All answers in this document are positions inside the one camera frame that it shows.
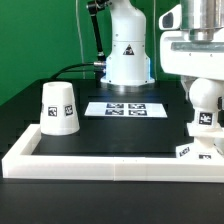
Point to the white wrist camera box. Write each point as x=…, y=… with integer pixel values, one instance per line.
x=171, y=20

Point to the white lamp bulb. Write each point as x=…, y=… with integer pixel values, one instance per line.
x=204, y=94

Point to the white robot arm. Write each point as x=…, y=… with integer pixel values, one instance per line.
x=128, y=68

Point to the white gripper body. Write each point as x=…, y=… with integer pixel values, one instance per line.
x=180, y=56

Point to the white lamp base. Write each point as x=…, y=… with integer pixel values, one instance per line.
x=203, y=146

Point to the white lamp shade cone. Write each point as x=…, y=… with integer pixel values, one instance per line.
x=58, y=113

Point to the white U-shaped frame wall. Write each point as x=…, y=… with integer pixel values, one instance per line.
x=21, y=162

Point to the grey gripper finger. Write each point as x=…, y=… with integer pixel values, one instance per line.
x=186, y=82

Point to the white marker tag sheet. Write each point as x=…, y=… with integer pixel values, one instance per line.
x=111, y=109

